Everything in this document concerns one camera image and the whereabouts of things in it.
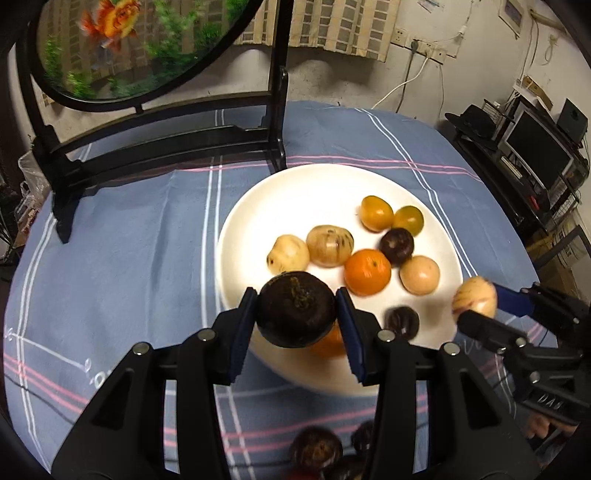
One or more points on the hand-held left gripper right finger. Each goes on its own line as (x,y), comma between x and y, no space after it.
(352,337)

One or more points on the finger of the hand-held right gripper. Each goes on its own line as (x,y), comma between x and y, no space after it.
(489,332)
(515,300)

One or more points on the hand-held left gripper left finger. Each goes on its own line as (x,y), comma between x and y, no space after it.
(242,337)

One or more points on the large orange mandarin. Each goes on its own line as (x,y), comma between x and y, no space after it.
(330,346)

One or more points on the pale purple-streaked pepino melon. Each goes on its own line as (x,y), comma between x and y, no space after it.
(473,300)

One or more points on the black round passion fruit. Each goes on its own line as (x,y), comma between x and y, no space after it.
(295,310)

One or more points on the small orange mandarin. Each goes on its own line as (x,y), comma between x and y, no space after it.
(368,272)

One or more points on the round yellow passion fruit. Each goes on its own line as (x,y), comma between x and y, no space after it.
(419,275)

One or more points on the speckled yellow fruit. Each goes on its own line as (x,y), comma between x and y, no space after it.
(330,245)

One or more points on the small pale yellow fruit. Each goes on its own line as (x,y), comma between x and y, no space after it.
(287,254)

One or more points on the wrinkled purple passion fruit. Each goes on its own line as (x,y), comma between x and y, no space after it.
(316,448)

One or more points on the green-orange tomato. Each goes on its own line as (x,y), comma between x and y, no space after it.
(408,220)

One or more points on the white plate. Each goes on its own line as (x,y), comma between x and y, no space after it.
(295,203)

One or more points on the person's right hand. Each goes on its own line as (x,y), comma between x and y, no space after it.
(542,427)

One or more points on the cardboard box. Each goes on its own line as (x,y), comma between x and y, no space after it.
(563,263)

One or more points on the small dark passion fruit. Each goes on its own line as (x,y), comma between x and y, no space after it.
(397,247)

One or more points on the black shelf rack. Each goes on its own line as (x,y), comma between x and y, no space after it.
(508,184)

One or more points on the blue striped tablecloth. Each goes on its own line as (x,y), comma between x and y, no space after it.
(138,277)

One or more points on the orange cherry tomato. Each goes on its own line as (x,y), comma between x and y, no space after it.
(376,213)

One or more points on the computer monitor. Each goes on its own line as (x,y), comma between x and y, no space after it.
(535,147)

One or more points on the black hat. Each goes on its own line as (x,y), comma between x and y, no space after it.
(473,122)

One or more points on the black speaker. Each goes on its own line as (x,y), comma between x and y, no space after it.
(572,120)

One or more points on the small box on shelf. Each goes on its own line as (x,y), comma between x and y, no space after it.
(535,92)

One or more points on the round fish tank on stand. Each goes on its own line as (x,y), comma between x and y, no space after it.
(138,147)

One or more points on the clear plastic container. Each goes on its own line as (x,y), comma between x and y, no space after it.
(32,184)

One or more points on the white power strip socket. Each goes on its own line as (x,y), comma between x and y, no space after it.
(429,50)

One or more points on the round goldfish picture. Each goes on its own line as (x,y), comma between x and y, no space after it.
(138,46)

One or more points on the striped woven curtain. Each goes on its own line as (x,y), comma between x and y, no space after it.
(323,27)

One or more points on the white wall socket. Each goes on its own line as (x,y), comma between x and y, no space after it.
(400,37)

